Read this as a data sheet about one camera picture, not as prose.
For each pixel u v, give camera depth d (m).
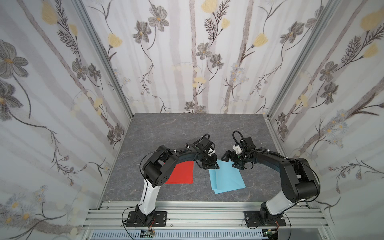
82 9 0.69
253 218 0.73
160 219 0.73
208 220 0.74
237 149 0.88
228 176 0.88
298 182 0.46
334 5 0.67
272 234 0.73
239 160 0.80
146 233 0.71
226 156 0.85
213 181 0.85
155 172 0.52
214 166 0.83
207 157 0.81
